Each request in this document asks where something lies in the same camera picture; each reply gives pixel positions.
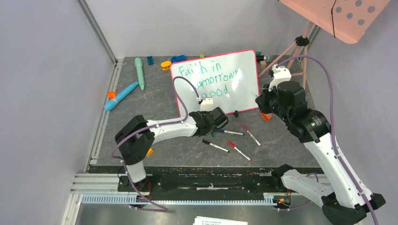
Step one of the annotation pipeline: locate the pink framed whiteboard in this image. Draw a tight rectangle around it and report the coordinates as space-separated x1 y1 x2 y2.
170 49 260 117

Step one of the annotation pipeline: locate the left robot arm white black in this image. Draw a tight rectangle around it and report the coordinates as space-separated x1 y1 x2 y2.
115 107 229 191

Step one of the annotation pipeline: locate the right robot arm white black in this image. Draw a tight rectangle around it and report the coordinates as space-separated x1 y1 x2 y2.
255 81 386 225

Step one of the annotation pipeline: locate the blue whiteboard marker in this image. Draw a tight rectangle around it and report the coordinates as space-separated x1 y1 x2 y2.
218 129 245 136

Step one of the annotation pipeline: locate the black whiteboard marker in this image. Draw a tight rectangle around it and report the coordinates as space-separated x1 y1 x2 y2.
202 139 230 153

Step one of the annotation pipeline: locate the red whiteboard marker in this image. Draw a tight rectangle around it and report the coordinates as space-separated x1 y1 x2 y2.
227 141 252 162

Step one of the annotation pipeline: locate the purple whiteboard marker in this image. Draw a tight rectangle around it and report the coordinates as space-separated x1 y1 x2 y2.
242 124 262 147

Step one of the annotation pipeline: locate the orange semicircle toy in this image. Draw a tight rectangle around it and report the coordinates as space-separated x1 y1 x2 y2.
261 113 272 122

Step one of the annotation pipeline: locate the wooden cube block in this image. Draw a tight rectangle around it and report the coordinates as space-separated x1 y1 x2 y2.
259 60 268 68

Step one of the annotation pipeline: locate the pink tripod stand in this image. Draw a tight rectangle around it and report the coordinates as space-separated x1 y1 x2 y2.
258 22 314 89

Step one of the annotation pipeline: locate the yellow plastic wedge block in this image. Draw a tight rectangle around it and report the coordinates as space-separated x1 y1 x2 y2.
146 148 154 157

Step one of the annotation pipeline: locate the yellow oval toy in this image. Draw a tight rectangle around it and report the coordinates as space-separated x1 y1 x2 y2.
161 60 172 71

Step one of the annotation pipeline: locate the blue toy car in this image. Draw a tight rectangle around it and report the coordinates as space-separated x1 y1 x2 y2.
170 55 187 63

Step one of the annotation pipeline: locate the dark blue block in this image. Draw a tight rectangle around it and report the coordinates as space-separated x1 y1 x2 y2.
147 56 154 65

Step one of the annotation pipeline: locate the mint green toy tube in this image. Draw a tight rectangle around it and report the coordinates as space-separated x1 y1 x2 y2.
134 57 145 90

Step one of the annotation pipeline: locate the blue toy tube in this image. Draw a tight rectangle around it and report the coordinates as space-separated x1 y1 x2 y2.
103 82 138 111

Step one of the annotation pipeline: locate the orange toy piece left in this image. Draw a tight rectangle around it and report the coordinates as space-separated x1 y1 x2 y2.
107 91 117 99

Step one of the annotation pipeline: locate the pink perforated board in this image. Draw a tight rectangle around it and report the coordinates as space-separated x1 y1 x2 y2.
280 0 390 44

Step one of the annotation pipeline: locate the white paper sheet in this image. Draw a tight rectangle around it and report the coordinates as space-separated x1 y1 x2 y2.
193 216 248 225

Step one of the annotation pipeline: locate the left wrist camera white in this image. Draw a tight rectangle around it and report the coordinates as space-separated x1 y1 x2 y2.
198 97 214 112

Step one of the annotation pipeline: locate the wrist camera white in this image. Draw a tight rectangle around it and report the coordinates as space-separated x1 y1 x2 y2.
268 64 291 91
198 97 214 112

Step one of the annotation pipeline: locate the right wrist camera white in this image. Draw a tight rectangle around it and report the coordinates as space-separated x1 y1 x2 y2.
268 64 291 91

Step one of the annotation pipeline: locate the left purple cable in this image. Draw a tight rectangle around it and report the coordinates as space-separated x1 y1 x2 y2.
111 76 201 213

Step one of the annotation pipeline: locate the purple cable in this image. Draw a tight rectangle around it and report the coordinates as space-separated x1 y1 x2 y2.
111 76 201 213
275 55 380 225

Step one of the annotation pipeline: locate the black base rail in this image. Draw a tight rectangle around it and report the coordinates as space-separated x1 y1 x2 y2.
135 166 288 198

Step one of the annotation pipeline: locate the white cable duct strip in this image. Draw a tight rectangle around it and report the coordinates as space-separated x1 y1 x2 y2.
81 192 276 206

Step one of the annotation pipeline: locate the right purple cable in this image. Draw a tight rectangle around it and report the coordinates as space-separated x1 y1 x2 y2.
275 55 380 225

